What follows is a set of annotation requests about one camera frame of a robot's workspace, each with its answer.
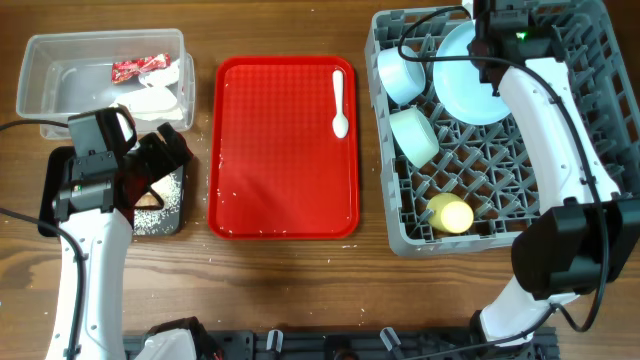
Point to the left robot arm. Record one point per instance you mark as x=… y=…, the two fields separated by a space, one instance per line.
x=110 y=170

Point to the white rice pile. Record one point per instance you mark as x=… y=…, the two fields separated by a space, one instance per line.
x=158 y=213

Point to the white napkin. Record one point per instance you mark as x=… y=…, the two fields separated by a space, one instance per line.
x=155 y=100

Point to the red serving tray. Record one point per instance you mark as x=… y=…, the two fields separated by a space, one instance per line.
x=278 y=172

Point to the black waste tray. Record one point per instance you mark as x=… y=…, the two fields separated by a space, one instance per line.
x=53 y=181

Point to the yellow plastic cup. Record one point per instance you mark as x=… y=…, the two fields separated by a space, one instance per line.
x=450 y=213

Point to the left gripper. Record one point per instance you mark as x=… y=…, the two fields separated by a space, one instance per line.
x=164 y=162

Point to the white plastic spoon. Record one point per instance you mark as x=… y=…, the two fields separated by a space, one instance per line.
x=340 y=123

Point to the clear plastic waste bin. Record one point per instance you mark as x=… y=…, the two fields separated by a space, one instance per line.
x=70 y=73

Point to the red snack wrapper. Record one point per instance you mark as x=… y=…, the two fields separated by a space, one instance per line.
x=125 y=70

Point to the grey dishwasher rack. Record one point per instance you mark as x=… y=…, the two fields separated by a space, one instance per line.
x=487 y=166

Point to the light blue bowl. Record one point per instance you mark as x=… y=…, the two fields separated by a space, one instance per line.
x=402 y=80

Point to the large light blue plate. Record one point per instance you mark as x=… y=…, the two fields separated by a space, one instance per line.
x=457 y=83

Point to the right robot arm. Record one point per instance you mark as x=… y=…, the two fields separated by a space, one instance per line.
x=586 y=230

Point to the green bowl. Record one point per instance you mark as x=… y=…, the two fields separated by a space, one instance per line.
x=415 y=136

